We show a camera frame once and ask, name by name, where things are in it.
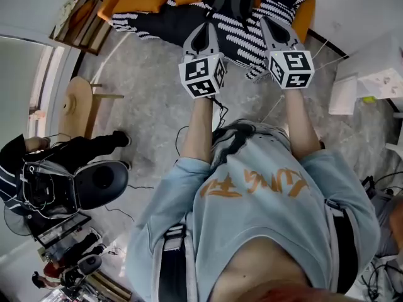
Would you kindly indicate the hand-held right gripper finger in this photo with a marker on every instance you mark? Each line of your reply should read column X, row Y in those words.
column 288, row 31
column 267, row 35

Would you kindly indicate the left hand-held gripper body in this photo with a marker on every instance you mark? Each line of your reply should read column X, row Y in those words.
column 201, row 74

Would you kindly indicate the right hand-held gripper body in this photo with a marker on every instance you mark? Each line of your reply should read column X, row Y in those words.
column 292, row 69

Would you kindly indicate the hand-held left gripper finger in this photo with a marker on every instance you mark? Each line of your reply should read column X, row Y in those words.
column 189, row 39
column 214, row 41

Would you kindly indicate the orange sofa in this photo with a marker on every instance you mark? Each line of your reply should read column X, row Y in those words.
column 305, row 17

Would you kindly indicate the person's left forearm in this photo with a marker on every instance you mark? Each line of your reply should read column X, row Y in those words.
column 196, row 127

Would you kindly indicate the person's right forearm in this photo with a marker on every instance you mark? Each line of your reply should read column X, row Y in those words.
column 299, row 124

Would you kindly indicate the black white striped blanket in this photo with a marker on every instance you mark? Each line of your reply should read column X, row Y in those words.
column 176, row 24

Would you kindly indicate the white box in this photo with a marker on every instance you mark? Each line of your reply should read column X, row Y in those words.
column 343, row 96

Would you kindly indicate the yellow green small item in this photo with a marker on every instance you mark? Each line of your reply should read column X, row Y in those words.
column 369, row 99

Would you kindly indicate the white table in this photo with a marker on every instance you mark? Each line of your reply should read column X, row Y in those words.
column 378, row 52

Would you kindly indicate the white printed sheet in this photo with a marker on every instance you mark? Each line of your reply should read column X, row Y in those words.
column 382, row 82

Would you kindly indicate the wooden shelf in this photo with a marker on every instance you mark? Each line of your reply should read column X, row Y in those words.
column 94, row 39

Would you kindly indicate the orange cloth item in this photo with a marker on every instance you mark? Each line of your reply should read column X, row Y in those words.
column 82, row 14

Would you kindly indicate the white soft item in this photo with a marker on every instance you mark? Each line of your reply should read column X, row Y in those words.
column 66, row 11

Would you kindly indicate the round wooden stool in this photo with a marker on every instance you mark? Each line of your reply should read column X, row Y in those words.
column 75, row 105

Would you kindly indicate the open black equipment case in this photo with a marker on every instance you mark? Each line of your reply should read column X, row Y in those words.
column 100, row 181

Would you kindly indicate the person's light blue shirt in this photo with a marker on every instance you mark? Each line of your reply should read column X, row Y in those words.
column 267, row 215

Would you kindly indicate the pale orange door latch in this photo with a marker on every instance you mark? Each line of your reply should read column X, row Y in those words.
column 39, row 115

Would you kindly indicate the person's bare neck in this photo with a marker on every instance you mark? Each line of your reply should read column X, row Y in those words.
column 261, row 269

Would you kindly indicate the black laptop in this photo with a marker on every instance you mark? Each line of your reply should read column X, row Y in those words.
column 63, row 230

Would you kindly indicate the black fan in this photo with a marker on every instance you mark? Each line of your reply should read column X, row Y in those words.
column 14, row 223

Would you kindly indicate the white door frame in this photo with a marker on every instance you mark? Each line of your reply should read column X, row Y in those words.
column 52, row 83

